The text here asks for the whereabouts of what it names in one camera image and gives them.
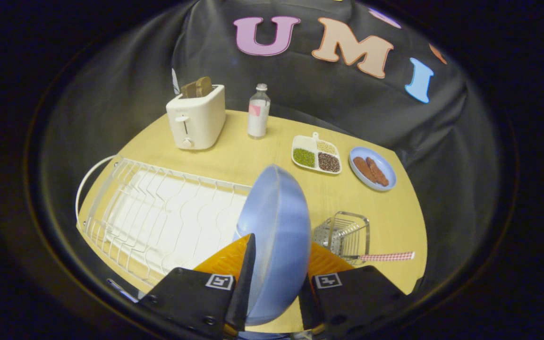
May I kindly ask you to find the brown toast slice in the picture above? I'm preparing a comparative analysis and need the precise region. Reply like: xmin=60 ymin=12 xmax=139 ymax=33
xmin=195 ymin=76 xmax=213 ymax=98
xmin=180 ymin=81 xmax=202 ymax=99

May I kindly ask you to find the spoon with red checkered handle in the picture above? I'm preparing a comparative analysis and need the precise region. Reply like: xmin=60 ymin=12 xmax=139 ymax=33
xmin=340 ymin=251 xmax=416 ymax=263

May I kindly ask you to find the brown sausage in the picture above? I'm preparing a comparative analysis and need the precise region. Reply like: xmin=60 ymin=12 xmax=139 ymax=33
xmin=365 ymin=157 xmax=390 ymax=187
xmin=353 ymin=156 xmax=377 ymax=184

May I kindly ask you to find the white toaster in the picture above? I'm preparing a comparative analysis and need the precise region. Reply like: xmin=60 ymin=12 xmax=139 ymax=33
xmin=166 ymin=84 xmax=227 ymax=151

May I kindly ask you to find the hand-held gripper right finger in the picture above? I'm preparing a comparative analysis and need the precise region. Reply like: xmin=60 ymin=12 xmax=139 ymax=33
xmin=298 ymin=241 xmax=408 ymax=332

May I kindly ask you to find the small blue dish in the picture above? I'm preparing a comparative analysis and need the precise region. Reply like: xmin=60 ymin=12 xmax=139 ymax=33
xmin=348 ymin=146 xmax=398 ymax=192

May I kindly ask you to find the clear bottle with pink label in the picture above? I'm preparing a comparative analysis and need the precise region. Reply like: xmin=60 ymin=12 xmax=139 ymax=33
xmin=247 ymin=83 xmax=272 ymax=140

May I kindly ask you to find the black backdrop cloth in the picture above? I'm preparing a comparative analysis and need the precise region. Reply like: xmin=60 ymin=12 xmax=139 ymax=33
xmin=41 ymin=0 xmax=504 ymax=293

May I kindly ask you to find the white divided dish with beans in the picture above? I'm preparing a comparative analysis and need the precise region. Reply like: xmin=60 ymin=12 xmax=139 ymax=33
xmin=291 ymin=132 xmax=343 ymax=176

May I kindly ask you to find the large blue plate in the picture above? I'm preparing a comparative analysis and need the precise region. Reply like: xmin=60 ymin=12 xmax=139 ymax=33
xmin=233 ymin=164 xmax=312 ymax=327

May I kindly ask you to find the metal cutlery basket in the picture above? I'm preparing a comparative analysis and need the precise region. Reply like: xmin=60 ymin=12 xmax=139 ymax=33
xmin=313 ymin=211 xmax=371 ymax=260

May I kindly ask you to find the white wire dish rack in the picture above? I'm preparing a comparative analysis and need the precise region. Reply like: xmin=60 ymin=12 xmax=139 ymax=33
xmin=76 ymin=154 xmax=254 ymax=289

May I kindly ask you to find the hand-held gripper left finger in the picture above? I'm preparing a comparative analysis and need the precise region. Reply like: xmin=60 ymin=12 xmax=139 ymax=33
xmin=137 ymin=233 xmax=257 ymax=339

